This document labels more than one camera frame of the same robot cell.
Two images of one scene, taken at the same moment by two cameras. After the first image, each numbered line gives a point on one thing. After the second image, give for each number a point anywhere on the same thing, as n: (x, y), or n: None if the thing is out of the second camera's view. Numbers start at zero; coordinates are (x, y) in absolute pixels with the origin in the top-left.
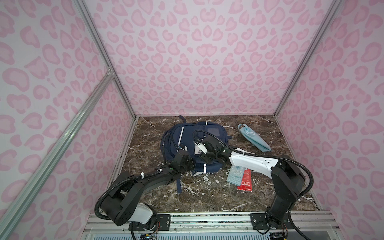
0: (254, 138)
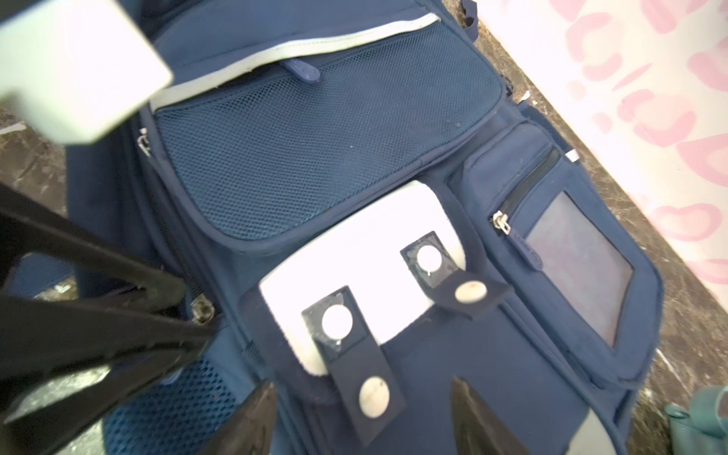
0: (702, 428)
